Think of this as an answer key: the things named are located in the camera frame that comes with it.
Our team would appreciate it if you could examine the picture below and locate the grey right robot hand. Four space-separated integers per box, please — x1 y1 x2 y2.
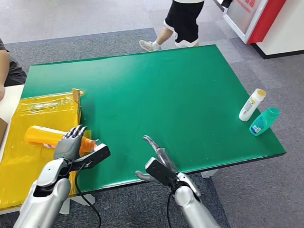
135 135 178 183

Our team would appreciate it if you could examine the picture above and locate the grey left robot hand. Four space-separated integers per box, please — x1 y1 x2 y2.
53 124 88 161

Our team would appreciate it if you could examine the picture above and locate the orange bottle with clear cap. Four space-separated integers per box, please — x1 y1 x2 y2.
23 125 101 155

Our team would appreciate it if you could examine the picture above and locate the white bottle with yellow cap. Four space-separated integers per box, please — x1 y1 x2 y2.
239 88 267 123

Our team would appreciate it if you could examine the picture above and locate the teal plastic bottle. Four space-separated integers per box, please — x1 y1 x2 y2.
249 107 281 137

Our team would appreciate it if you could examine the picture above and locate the white table foot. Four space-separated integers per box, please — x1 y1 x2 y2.
59 193 96 216
201 169 220 180

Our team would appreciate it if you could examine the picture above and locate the green table mat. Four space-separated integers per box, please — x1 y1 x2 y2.
21 44 287 193

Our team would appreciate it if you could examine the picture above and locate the yellow taped cardboard box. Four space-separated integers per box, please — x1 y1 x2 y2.
0 88 92 210

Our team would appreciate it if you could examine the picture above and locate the brown cardboard piece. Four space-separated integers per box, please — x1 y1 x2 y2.
0 117 8 149

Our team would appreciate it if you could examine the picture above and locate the white side table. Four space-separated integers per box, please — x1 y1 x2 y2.
0 84 25 164

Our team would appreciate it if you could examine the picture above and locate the seated person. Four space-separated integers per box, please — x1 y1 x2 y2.
0 38 27 102

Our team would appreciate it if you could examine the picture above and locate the walking person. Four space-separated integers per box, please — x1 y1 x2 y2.
139 0 205 53

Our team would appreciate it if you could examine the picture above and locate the red and white kiosk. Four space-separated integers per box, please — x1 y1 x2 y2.
213 0 304 60

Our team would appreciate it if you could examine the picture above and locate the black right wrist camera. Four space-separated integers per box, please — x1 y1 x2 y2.
145 157 178 187

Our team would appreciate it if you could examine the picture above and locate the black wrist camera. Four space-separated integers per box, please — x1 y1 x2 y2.
70 143 111 172
145 157 178 187

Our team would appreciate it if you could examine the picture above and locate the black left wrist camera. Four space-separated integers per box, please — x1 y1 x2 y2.
70 143 111 172

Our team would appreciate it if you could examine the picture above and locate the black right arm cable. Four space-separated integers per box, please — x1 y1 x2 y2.
166 184 182 228

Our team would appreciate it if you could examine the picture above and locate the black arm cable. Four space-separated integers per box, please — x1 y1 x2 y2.
74 163 102 228
166 184 182 228

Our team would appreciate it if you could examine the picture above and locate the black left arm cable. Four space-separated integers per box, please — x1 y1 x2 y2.
74 163 102 228

